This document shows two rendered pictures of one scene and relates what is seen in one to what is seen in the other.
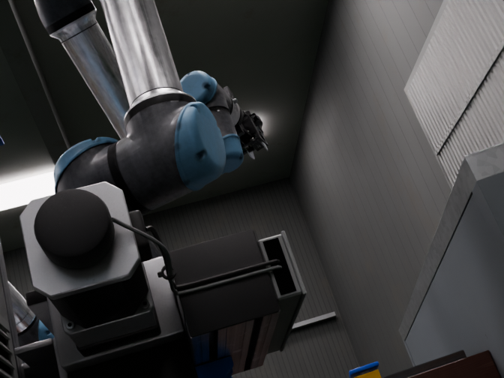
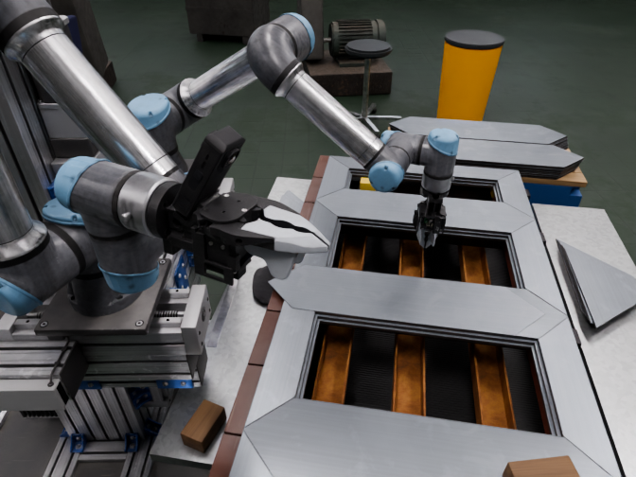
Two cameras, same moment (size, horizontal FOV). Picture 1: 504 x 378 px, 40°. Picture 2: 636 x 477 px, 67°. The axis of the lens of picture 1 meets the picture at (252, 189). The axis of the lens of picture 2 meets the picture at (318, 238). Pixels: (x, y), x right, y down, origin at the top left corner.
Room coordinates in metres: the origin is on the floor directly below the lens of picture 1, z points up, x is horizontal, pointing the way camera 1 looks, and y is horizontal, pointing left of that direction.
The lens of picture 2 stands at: (1.54, -0.44, 1.76)
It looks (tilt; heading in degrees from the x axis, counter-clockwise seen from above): 37 degrees down; 100
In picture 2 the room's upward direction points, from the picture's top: straight up
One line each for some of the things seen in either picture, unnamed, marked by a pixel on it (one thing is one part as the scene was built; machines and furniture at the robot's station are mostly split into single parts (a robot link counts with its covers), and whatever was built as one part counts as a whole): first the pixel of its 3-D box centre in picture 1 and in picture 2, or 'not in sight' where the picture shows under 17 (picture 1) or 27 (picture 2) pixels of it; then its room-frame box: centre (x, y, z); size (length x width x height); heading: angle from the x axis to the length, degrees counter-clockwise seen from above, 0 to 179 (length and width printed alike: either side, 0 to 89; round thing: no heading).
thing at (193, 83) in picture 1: (205, 99); (106, 193); (1.18, 0.03, 1.43); 0.11 x 0.08 x 0.09; 165
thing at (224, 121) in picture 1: (211, 145); (133, 245); (1.19, 0.05, 1.33); 0.11 x 0.08 x 0.11; 75
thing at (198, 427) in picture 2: not in sight; (203, 425); (1.16, 0.14, 0.71); 0.10 x 0.06 x 0.05; 77
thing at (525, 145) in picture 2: not in sight; (479, 146); (1.91, 1.54, 0.82); 0.80 x 0.40 x 0.06; 0
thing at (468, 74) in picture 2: not in sight; (466, 82); (2.08, 3.69, 0.36); 0.46 x 0.46 x 0.73
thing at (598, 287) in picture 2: not in sight; (605, 281); (2.22, 0.77, 0.77); 0.45 x 0.20 x 0.04; 90
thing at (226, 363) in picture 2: not in sight; (261, 278); (1.15, 0.72, 0.67); 1.30 x 0.20 x 0.03; 90
